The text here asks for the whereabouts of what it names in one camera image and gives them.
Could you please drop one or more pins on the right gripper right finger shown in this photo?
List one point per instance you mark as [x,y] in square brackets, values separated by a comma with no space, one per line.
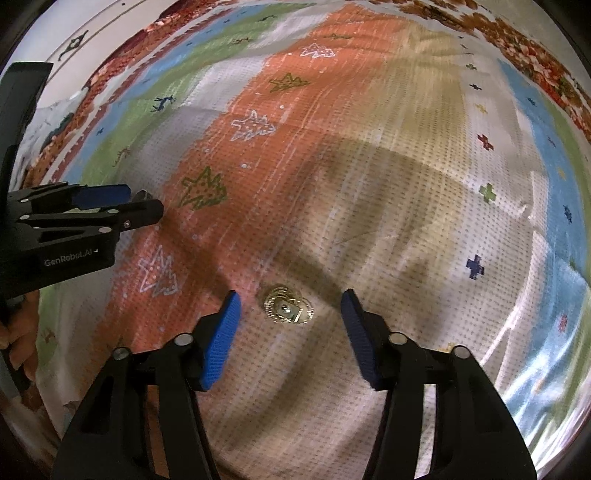
[475,435]

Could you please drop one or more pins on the brown floral bed sheet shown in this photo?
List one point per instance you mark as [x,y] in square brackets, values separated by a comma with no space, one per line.
[216,97]

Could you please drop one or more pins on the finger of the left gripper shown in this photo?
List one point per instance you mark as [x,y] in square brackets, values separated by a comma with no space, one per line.
[120,219]
[60,197]

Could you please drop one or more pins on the person's left hand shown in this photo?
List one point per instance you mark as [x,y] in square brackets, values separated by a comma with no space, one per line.
[20,335]

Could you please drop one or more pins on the white wooden headboard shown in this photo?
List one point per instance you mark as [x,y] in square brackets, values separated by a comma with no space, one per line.
[76,37]

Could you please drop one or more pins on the striped colourful bed blanket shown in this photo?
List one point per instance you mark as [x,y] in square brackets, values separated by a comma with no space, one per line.
[504,272]

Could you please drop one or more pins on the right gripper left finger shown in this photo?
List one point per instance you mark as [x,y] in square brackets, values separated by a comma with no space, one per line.
[108,436]

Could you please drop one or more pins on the crumpled white blue clothes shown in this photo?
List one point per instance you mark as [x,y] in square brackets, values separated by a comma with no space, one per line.
[46,123]

